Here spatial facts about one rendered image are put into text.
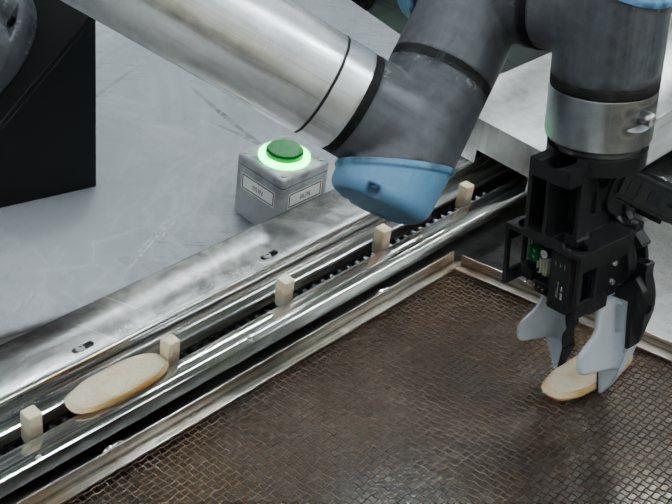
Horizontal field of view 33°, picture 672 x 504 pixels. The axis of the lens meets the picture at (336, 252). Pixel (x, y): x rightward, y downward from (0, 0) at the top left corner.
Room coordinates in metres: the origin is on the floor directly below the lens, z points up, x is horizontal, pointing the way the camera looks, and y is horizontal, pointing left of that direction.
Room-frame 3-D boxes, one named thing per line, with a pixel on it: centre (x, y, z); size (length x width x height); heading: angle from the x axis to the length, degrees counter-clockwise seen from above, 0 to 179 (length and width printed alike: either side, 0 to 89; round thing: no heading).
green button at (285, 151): (1.01, 0.07, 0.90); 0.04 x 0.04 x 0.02
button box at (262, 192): (1.01, 0.07, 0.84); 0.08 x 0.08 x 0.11; 52
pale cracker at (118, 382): (0.69, 0.16, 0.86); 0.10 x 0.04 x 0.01; 142
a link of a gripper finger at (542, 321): (0.71, -0.17, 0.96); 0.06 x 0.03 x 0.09; 134
